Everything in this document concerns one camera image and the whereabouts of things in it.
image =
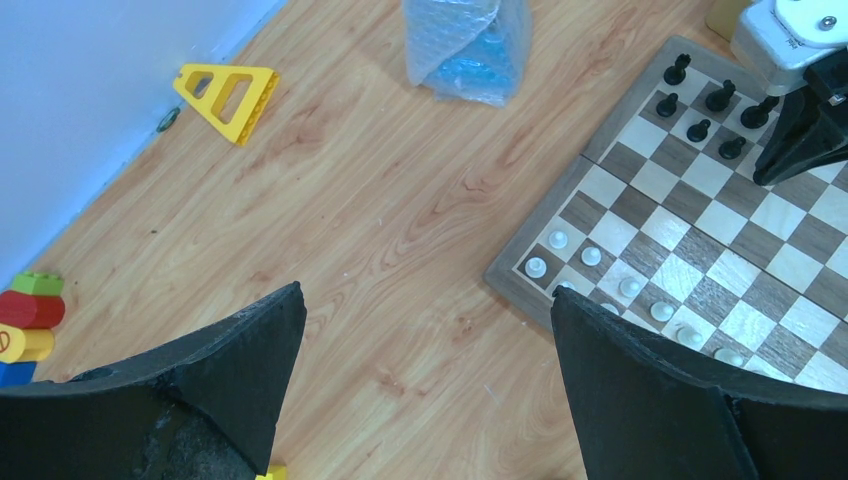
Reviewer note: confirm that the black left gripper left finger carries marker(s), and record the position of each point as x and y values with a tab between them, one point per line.
202	406

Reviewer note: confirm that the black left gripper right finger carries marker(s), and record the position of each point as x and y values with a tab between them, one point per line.
645	407

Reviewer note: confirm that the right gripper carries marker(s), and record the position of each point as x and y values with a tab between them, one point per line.
811	130

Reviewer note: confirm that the wooden chess board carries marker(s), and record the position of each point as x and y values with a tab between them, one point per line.
659	221

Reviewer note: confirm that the silver metal tin box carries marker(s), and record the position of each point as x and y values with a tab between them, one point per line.
723	16

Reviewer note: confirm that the small yellow block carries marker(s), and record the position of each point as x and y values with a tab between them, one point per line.
275	472

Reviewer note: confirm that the blue cube block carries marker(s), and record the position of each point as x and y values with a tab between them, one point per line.
16	374

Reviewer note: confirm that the red cylinder block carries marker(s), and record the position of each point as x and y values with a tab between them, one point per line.
27	311

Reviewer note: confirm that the yellow cylinder block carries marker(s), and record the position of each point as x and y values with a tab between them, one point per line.
25	345

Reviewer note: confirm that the green block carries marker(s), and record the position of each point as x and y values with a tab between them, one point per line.
38	284

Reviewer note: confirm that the yellow trapezoid toy block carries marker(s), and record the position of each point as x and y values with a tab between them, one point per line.
208	88

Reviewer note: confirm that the clear bubble wrap bag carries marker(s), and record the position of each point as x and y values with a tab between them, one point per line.
475	51

